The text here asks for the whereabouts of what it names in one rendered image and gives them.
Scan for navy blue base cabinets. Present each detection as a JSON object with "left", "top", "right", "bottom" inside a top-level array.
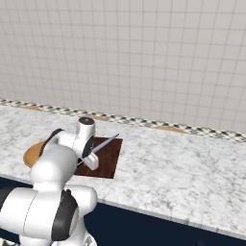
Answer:
[{"left": 0, "top": 175, "right": 246, "bottom": 246}]

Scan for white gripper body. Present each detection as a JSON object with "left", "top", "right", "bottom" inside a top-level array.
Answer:
[{"left": 83, "top": 152, "right": 101, "bottom": 172}]

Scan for round tan wooden plate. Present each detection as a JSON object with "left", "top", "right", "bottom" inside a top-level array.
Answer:
[{"left": 22, "top": 139, "right": 50, "bottom": 169}]

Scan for dark brown cutting board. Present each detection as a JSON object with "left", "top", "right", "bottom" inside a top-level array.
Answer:
[{"left": 73, "top": 136, "right": 124, "bottom": 180}]

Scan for grey kitchen knife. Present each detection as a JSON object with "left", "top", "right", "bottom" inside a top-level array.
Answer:
[{"left": 76, "top": 133, "right": 120, "bottom": 168}]

